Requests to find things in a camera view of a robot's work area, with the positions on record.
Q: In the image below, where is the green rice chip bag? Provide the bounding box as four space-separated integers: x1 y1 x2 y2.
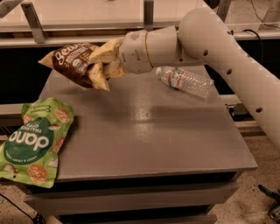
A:
0 97 74 188

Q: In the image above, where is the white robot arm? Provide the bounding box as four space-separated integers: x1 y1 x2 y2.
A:
89 6 280 148

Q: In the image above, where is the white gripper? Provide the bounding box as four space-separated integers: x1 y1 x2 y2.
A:
87 30 152 91

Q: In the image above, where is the dark tool on floor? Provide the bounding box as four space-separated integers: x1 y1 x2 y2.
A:
257 184 280 222

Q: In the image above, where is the metal railing frame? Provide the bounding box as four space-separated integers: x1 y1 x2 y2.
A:
0 0 280 49

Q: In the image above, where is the brown chip bag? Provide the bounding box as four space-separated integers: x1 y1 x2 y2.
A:
38 43 98 88

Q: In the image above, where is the clear plastic water bottle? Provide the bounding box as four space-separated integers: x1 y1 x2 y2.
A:
156 66 214 99

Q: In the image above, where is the grey table drawer unit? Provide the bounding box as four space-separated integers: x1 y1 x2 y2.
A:
24 173 238 223

